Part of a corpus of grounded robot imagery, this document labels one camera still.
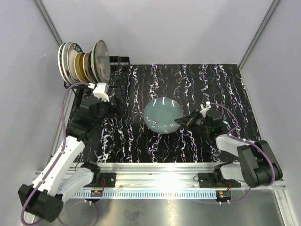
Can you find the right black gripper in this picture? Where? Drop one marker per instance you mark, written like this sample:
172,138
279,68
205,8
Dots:
188,121

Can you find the red floral plate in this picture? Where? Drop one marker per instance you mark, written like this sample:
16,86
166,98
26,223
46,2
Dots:
90,68

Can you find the white slotted cable duct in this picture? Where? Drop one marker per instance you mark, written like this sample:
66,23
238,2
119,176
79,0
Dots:
152,194

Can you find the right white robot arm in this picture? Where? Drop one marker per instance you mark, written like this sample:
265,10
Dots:
256,166

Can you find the white plate watermelon pattern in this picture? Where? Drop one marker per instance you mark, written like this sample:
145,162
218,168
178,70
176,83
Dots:
65,64

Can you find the yellow patterned small plate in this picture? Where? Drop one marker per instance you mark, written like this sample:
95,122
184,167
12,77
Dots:
81,70

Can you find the grey plate deer pattern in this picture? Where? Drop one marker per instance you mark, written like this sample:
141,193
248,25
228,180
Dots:
102,61

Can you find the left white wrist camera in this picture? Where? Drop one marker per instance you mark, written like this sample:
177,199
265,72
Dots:
99,91

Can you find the right aluminium frame post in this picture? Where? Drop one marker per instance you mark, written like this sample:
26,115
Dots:
265,21

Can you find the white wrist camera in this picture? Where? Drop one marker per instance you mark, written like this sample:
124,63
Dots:
205,108
99,91

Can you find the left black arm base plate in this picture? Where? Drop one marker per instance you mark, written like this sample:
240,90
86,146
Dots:
107,180

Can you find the aluminium frame post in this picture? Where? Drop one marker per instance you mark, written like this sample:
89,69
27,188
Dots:
265,21
48,21

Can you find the small cream floral plate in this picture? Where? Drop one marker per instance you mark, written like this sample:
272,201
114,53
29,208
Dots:
76,66

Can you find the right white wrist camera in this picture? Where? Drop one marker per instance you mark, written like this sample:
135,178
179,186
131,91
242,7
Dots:
205,108

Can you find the black wire dish rack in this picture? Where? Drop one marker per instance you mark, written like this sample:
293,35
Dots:
117,88

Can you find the black marble pattern mat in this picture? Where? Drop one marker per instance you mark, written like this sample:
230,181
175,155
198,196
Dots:
128,139

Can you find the teal bottom plate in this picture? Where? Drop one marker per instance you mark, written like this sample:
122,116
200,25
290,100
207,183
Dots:
160,114

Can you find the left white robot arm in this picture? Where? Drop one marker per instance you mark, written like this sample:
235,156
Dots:
46,195

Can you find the white plate dark green rim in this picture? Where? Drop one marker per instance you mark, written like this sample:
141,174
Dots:
72,51

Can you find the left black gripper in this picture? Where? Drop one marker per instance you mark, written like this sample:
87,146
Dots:
113,112

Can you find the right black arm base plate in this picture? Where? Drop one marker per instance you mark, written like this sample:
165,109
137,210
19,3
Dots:
207,180

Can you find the cream plate dark floral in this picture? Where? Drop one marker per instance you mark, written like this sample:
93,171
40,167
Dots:
85,66

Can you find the left aluminium frame post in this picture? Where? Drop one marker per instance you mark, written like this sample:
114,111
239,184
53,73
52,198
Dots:
48,21

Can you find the mint green flower plate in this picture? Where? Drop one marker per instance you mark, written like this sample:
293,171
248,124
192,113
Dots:
93,63

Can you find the aluminium mounting rail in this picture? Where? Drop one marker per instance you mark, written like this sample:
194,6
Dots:
142,176

